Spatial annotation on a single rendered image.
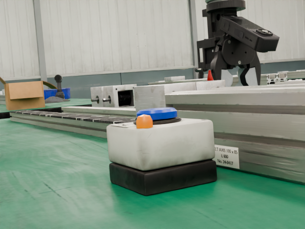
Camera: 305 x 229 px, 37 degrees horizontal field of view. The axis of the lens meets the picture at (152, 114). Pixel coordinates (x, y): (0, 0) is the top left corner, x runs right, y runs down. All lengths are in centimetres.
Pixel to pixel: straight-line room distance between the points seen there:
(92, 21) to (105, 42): 64
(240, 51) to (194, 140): 43
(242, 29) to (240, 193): 44
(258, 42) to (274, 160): 35
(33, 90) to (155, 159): 226
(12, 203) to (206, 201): 18
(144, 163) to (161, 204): 4
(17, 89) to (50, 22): 919
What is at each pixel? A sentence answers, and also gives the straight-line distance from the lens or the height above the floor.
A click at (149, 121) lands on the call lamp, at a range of 41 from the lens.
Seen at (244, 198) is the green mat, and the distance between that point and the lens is 39.
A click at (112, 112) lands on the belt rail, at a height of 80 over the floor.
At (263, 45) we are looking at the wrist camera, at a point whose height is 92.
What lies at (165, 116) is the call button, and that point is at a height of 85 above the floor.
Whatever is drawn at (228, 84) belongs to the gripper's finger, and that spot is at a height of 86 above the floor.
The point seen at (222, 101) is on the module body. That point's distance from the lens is 50.
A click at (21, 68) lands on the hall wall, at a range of 1157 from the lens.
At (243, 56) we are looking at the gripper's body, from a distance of 85.
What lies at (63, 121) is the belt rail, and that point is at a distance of 111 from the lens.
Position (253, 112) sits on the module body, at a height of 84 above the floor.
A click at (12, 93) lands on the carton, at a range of 263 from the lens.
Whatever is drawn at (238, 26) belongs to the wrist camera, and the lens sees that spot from 81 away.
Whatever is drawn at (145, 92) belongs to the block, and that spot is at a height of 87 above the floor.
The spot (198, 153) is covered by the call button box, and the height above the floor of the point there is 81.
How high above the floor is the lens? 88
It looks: 4 degrees down
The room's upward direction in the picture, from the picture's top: 4 degrees counter-clockwise
